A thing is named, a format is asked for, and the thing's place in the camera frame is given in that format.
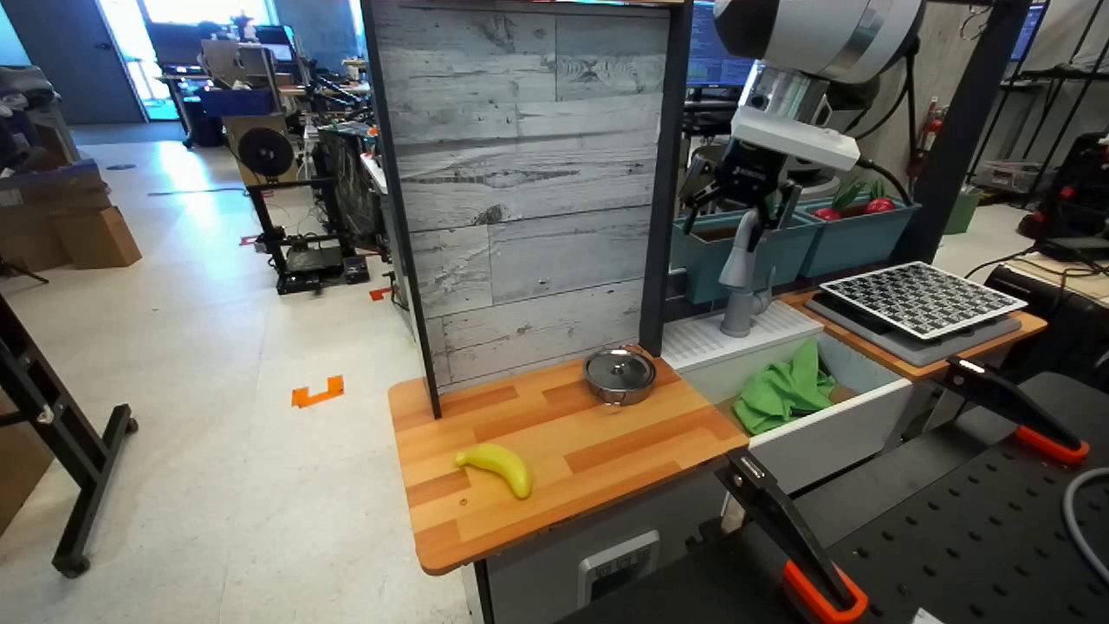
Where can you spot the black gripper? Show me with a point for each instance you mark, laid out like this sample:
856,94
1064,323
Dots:
759,174

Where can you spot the grey kitchen faucet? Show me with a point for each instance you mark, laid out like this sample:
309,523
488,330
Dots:
746,277

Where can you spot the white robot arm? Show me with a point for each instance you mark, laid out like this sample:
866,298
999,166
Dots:
833,34

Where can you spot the teal plastic bin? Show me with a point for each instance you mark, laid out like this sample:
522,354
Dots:
698,272
860,244

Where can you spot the red object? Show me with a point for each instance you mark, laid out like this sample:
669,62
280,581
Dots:
883,205

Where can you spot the computer monitor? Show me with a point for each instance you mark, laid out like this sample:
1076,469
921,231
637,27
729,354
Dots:
707,47

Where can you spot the green cloth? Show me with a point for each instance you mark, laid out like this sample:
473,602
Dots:
784,391

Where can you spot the black white checkerboard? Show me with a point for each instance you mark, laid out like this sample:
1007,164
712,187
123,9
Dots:
924,298

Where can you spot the round silver metal bowl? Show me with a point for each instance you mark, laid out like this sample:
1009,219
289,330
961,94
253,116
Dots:
622,372

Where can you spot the grey flat tray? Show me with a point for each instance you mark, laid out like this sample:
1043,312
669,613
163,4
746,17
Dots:
924,351

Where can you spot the small wooden counter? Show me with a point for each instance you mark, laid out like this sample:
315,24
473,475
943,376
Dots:
913,368

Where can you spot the grey wood-pattern back panel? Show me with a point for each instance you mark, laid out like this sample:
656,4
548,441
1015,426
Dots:
522,183

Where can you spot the white sink basin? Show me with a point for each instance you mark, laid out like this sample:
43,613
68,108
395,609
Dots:
833,443

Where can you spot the orange black bar clamp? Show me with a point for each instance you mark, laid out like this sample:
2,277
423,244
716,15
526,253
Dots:
1015,409
784,532

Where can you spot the striped wooden countertop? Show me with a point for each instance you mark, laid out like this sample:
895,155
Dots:
557,462

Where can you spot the yellow banana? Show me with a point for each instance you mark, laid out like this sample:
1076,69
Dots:
504,465

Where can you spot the black pegboard table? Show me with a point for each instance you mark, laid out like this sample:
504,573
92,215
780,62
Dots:
972,541

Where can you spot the grey cabinet front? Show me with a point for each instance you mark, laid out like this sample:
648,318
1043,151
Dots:
541,565

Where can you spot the black machine cart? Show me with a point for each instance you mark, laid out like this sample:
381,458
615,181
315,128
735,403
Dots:
297,174

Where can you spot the orange floor tape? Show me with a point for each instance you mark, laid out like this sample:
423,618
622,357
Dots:
315,391

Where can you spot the cluttered background workbench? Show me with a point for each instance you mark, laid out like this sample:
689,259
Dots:
225,62

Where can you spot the brown cardboard box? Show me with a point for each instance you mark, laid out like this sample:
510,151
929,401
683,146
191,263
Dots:
87,235

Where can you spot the black floor stand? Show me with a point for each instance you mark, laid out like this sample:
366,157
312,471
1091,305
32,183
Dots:
71,443

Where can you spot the black metal frame post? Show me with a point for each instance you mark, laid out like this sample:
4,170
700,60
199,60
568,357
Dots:
966,140

